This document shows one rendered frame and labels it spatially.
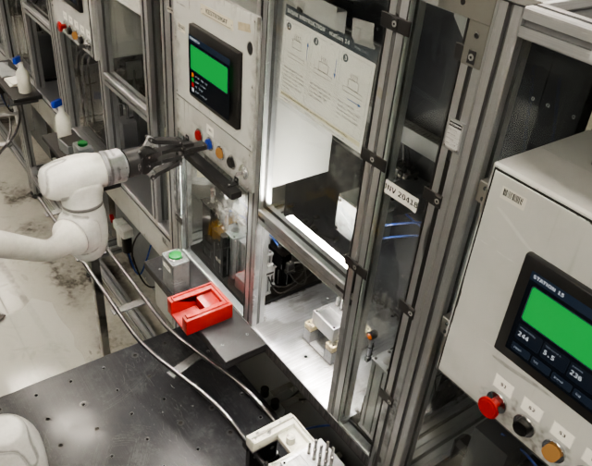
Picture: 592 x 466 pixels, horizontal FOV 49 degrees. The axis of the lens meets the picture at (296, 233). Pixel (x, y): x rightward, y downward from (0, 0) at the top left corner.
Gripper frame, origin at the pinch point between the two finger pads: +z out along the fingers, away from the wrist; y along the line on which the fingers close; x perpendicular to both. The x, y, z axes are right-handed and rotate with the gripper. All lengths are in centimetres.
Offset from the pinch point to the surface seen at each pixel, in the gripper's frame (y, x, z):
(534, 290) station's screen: 23, -104, 3
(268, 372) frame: -91, -12, 23
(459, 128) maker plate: 39, -81, 6
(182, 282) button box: -47.0, 1.2, -4.0
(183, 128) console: -2.2, 16.1, 5.3
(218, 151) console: 0.9, -6.4, 4.3
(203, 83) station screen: 18.2, -0.7, 3.0
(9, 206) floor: -142, 224, -10
